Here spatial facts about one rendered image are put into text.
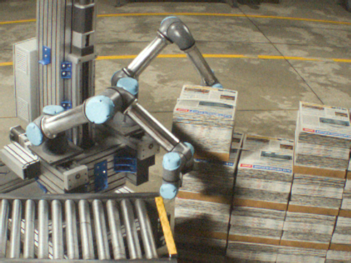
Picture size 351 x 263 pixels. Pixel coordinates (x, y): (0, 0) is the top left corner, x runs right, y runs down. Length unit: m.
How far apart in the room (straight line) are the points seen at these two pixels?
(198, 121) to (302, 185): 0.61
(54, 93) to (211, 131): 0.86
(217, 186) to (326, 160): 0.58
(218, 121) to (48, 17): 1.03
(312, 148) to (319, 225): 0.45
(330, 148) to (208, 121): 0.62
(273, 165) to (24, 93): 1.43
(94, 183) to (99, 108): 0.77
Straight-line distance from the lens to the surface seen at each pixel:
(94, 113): 2.70
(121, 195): 2.83
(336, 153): 3.00
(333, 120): 3.11
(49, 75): 3.29
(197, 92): 3.21
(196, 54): 3.37
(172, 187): 2.71
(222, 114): 2.98
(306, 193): 3.11
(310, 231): 3.23
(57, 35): 3.15
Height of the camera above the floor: 2.34
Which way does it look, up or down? 27 degrees down
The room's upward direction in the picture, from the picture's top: 3 degrees clockwise
